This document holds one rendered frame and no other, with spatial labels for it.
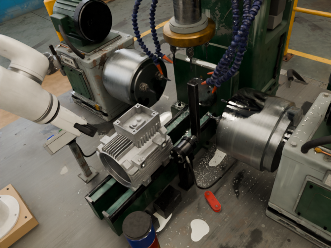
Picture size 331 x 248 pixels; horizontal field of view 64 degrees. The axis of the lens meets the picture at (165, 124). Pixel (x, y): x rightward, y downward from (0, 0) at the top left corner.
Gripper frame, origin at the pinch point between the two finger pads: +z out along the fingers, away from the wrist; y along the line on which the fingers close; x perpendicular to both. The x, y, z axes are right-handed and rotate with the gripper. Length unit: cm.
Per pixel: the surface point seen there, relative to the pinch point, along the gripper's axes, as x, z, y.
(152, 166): -0.4, 18.5, 15.6
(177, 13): 45.7, 1.7, 5.5
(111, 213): -21.1, 17.9, 11.4
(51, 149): -13.6, 5.7, -15.8
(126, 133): 4.9, 8.1, 7.4
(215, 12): 62, 21, 5
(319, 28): 246, 278, -22
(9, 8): 93, 170, -532
